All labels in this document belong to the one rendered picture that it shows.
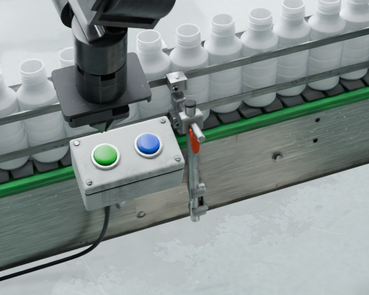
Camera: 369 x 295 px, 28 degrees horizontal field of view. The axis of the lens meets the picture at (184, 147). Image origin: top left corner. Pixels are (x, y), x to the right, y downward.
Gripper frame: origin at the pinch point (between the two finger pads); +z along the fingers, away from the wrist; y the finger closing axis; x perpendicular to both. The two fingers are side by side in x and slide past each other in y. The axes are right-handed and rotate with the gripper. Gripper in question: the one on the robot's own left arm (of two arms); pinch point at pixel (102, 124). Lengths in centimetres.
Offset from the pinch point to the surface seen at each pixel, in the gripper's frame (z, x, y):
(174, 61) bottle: 12.1, -14.8, -15.5
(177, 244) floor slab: 138, -31, -32
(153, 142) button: 6.7, 0.7, -6.8
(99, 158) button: 6.8, 1.0, 0.7
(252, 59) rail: 12.5, -12.0, -27.3
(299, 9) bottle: 8.1, -16.1, -36.0
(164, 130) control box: 7.7, -1.3, -9.1
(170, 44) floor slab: 175, -133, -67
